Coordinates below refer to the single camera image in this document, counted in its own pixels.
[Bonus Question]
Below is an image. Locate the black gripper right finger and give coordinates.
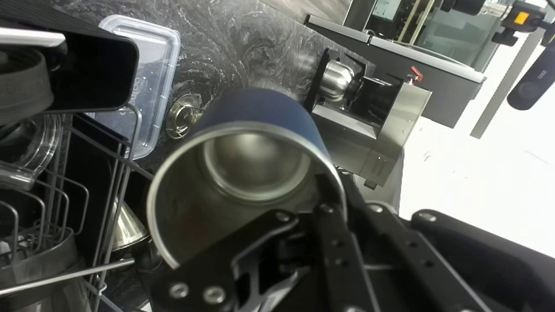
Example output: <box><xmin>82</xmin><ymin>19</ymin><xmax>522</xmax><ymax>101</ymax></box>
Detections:
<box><xmin>314</xmin><ymin>172</ymin><xmax>491</xmax><ymax>312</ymax></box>

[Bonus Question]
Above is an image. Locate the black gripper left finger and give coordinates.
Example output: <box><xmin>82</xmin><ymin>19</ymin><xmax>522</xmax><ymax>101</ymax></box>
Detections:
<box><xmin>151</xmin><ymin>210</ymin><xmax>316</xmax><ymax>312</ymax></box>

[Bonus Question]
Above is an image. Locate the black dish rack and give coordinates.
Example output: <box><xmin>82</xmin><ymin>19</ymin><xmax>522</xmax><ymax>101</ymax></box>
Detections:
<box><xmin>0</xmin><ymin>115</ymin><xmax>148</xmax><ymax>312</ymax></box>

